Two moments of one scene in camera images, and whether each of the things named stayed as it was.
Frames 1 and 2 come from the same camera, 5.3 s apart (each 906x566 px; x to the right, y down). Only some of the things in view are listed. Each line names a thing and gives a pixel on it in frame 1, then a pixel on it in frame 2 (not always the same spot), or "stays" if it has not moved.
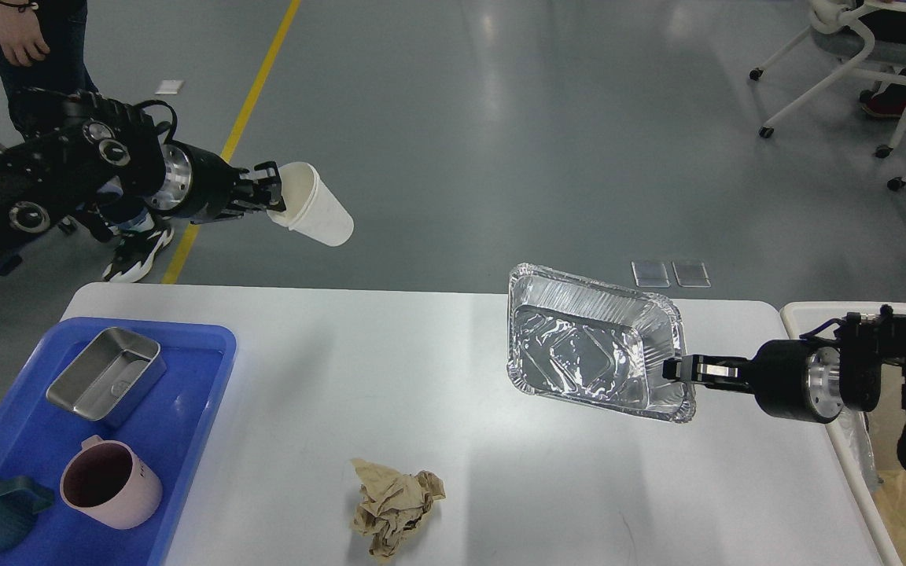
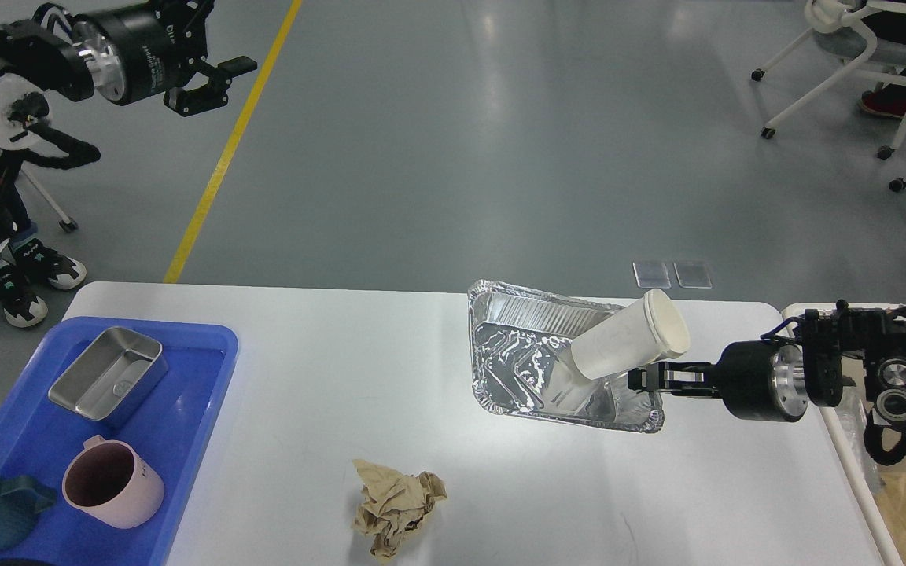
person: x=45 y=43 to x=31 y=261
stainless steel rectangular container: x=108 y=378 stays
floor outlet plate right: x=691 y=273 stays
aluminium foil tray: x=571 y=337 to x=522 y=360
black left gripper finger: x=269 y=185 to x=187 y=14
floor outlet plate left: x=650 y=274 stays
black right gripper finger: x=731 y=383 to x=694 y=391
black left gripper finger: x=240 y=207 to x=211 y=94
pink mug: x=105 y=480 stays
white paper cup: x=311 y=209 to x=652 y=328
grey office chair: x=834 y=24 stays
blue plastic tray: x=25 y=435 stays
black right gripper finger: x=705 y=368 stays
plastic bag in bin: x=854 y=424 stays
